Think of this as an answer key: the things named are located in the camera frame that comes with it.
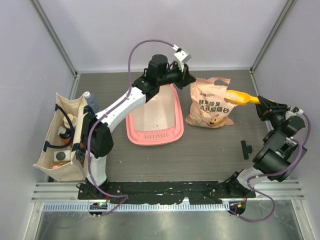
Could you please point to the black bag clip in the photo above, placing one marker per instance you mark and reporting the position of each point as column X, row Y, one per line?
column 246, row 149

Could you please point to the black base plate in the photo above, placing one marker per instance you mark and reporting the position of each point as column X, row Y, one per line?
column 163, row 192

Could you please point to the pink cat litter bag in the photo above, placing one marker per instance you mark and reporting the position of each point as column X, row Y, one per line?
column 209, row 109

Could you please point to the beige wooden item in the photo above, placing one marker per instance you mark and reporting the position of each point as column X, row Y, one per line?
column 70, row 119

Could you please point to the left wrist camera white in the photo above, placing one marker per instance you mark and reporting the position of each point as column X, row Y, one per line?
column 181, row 57

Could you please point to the pink litter box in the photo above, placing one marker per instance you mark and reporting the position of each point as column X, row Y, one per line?
column 158, row 122

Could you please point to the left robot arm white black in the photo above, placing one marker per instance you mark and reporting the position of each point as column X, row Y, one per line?
column 96, row 134

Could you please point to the yellow plastic scoop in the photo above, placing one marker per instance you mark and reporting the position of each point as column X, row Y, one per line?
column 240, row 98

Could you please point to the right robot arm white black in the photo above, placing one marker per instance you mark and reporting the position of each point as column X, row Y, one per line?
column 280, row 152

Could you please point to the clear plastic water bottle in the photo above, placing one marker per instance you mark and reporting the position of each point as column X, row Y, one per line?
column 92, row 101

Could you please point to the white bottle grey cap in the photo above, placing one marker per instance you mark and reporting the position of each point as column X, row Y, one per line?
column 62, row 156

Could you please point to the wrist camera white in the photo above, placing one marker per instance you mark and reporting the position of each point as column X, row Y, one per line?
column 293, row 112
column 181, row 57

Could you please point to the dark bottle white pump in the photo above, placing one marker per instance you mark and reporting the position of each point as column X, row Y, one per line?
column 64, row 133

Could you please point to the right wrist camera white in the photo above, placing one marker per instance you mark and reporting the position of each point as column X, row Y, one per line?
column 293, row 112

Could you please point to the aluminium rail frame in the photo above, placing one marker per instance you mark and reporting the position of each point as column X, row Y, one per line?
column 62, row 196

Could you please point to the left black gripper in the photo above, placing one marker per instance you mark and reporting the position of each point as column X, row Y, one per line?
column 184, row 78

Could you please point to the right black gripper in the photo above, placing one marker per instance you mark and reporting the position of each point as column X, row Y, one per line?
column 268, row 108

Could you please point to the beige canvas tote bag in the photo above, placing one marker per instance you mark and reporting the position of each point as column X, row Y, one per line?
column 75, row 169

